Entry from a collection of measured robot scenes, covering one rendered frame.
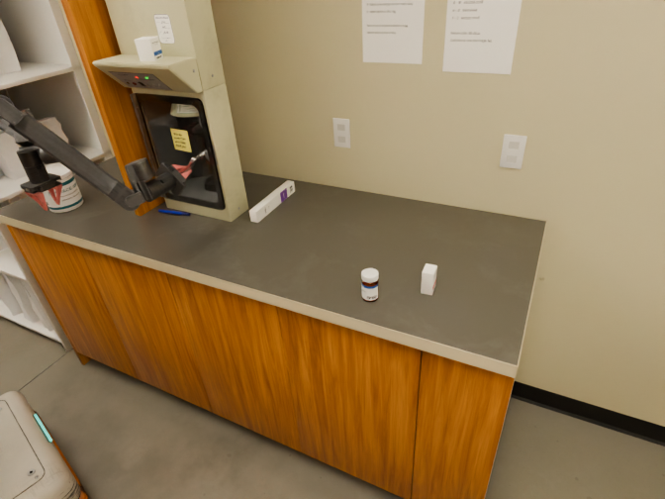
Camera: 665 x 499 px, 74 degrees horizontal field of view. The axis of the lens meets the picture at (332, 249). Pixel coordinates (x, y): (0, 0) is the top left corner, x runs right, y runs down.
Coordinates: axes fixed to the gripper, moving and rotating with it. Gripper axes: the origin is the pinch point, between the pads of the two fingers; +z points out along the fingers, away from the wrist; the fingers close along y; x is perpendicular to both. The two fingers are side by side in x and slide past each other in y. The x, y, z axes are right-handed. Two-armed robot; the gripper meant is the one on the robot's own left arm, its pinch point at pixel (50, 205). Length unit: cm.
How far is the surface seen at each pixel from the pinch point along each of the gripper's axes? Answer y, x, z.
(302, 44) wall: 77, -57, -39
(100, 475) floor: -31, -8, 110
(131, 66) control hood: 22, -30, -41
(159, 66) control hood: 22, -42, -42
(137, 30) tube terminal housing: 34, -24, -49
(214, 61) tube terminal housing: 41, -46, -39
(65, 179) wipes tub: 20.1, 21.8, 3.0
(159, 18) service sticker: 34, -35, -53
